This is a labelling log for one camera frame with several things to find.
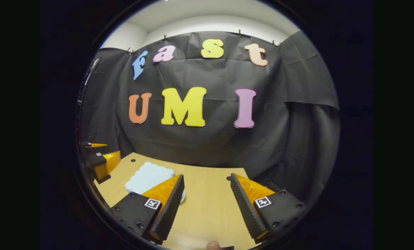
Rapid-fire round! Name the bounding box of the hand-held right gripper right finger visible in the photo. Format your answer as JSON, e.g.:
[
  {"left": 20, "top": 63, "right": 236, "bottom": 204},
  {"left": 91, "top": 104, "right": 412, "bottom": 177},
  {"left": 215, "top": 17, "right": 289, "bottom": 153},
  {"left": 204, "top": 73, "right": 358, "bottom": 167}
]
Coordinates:
[{"left": 230, "top": 173, "right": 310, "bottom": 244}]

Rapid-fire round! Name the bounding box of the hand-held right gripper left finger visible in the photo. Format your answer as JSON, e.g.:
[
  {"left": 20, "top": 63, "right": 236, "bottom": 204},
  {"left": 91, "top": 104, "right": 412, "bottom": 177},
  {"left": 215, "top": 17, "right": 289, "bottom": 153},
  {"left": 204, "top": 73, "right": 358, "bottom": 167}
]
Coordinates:
[{"left": 110, "top": 174, "right": 185, "bottom": 245}]

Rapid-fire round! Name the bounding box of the light blue suitcase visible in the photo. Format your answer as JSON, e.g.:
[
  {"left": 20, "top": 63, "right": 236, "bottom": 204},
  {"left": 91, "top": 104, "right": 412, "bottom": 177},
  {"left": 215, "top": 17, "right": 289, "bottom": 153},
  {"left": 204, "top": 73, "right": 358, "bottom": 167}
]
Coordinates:
[{"left": 125, "top": 161, "right": 187, "bottom": 204}]

